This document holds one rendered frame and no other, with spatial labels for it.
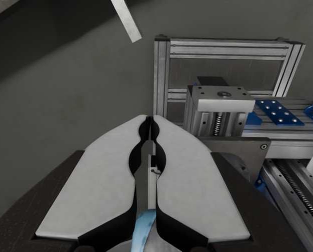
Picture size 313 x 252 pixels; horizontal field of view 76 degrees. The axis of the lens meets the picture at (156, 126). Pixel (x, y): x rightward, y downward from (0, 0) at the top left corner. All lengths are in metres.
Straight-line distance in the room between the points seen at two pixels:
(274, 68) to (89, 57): 1.19
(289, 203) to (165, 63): 0.93
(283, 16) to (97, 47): 1.20
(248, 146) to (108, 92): 1.23
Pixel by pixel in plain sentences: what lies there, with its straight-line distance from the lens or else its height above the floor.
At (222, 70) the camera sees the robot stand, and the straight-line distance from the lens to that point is 1.33.
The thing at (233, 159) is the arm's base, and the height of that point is 1.06.
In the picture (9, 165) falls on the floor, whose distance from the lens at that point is 2.40.
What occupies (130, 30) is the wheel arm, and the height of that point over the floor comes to 0.82.
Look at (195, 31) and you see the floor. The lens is 1.46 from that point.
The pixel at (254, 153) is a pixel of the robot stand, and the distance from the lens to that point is 0.56.
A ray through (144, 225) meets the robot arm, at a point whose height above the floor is 1.20.
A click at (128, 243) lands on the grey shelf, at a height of 0.14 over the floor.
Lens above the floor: 1.42
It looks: 58 degrees down
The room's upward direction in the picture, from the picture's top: 180 degrees clockwise
